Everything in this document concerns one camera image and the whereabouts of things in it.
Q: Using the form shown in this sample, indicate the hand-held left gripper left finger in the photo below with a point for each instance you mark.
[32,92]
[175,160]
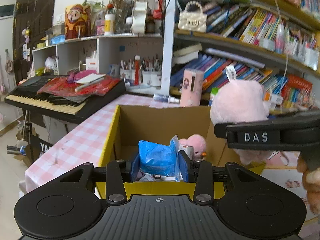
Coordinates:
[135,167]

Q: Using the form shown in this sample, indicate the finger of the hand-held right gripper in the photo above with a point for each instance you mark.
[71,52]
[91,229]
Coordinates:
[250,123]

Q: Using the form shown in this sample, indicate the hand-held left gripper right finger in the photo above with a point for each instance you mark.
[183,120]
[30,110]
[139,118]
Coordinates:
[186,168]

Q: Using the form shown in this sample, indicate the blue plastic packet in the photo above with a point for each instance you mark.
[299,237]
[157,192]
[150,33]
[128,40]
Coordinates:
[157,157]

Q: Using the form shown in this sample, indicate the light pink pig plush toy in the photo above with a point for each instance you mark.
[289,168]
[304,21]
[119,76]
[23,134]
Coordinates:
[237,100]

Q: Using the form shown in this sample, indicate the pink chick plush toy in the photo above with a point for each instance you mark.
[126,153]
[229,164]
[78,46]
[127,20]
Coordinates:
[197,142]

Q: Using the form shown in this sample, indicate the yellow cardboard box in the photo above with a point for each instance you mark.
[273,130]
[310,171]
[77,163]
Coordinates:
[155,125]

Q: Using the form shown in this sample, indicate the person's right hand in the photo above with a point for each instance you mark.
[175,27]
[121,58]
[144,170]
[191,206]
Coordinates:
[312,190]

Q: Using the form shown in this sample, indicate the small white box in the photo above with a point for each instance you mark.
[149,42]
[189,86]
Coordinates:
[188,152]

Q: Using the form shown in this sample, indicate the white tub with green lid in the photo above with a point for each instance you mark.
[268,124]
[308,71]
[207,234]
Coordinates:
[213,96]

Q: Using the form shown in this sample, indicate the red box set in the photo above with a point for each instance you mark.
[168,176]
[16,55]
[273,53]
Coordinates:
[297,90]

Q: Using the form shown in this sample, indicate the row of leaning picture books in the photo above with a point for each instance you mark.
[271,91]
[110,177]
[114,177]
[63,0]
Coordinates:
[215,70]

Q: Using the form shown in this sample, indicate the pink checked tablecloth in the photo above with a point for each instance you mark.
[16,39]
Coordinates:
[75,142]

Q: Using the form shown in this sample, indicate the pale rolled paper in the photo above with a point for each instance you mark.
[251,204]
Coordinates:
[235,57]

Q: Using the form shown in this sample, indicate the pink humidifier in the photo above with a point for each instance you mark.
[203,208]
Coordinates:
[191,87]

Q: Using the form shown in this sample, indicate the purple glitter tube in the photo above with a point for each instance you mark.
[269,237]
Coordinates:
[165,98]

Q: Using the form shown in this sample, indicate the white pen organizer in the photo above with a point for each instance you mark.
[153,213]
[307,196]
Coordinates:
[310,55]

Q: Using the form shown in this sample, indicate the pastel spray bottle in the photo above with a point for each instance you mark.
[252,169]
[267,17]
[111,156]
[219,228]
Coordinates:
[280,38]

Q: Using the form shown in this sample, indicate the white pen cup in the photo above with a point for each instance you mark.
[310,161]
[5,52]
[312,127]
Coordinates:
[151,78]
[127,77]

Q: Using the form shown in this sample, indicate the pair of thick old books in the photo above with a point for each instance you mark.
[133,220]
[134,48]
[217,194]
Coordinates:
[186,53]

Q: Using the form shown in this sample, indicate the red tassel doll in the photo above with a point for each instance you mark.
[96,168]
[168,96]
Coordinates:
[137,72]

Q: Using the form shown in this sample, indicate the row of colourful thin books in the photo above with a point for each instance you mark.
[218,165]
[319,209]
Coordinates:
[250,25]

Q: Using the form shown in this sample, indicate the white notebook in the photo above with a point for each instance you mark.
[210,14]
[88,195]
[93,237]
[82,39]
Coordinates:
[90,80]

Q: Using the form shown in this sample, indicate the black keyboard stand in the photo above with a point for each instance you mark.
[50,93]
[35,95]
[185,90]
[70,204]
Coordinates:
[37,135]

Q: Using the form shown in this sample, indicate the black electronic keyboard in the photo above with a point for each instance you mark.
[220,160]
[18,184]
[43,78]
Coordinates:
[50,105]

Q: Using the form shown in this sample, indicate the red fabric pile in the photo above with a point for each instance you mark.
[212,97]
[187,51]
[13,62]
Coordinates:
[62,87]

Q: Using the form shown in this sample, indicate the white box with red label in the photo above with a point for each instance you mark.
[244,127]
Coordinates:
[92,65]

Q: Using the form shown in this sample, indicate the white and wood bookshelf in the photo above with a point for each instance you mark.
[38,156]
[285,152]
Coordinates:
[167,42]

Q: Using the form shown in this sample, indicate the white cubby shelf unit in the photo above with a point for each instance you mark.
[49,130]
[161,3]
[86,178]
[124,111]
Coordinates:
[105,47]

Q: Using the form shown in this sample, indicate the white plush toy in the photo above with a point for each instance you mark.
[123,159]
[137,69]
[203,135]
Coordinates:
[51,63]

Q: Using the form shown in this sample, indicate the brown bottle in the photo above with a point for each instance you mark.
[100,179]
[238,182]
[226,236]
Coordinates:
[150,25]

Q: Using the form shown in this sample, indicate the pink small boxes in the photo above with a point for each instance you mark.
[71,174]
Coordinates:
[101,27]

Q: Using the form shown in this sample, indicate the white bottle with yellow label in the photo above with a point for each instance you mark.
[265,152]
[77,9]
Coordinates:
[109,25]

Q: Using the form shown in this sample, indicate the blue box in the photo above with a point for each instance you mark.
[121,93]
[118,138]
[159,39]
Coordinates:
[57,40]

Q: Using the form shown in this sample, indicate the white ribbon roll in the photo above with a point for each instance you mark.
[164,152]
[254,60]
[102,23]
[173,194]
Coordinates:
[138,17]

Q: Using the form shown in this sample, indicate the fortune god figure bag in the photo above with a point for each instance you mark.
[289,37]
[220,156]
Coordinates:
[77,23]

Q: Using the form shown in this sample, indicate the dark wooden door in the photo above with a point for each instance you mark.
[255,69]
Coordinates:
[35,17]

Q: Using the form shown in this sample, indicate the green wall board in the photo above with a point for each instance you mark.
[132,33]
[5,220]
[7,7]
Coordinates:
[6,11]

